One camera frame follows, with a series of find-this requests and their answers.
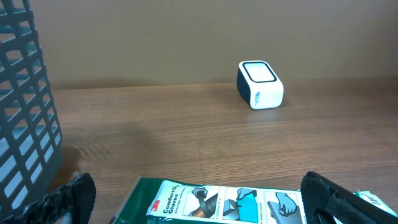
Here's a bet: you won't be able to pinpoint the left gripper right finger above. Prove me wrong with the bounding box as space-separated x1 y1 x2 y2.
300 171 397 224

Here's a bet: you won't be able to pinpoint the green 3M gloves package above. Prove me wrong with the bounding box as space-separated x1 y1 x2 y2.
111 177 307 224

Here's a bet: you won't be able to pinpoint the mint green wipes packet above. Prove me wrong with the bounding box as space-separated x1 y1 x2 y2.
355 190 397 217

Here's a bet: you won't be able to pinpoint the grey plastic mesh basket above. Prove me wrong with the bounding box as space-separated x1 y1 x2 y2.
1 0 62 215

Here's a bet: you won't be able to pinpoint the white barcode scanner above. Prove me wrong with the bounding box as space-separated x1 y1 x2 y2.
236 60 284 110

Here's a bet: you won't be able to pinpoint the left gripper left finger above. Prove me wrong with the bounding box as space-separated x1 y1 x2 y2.
1 173 96 224

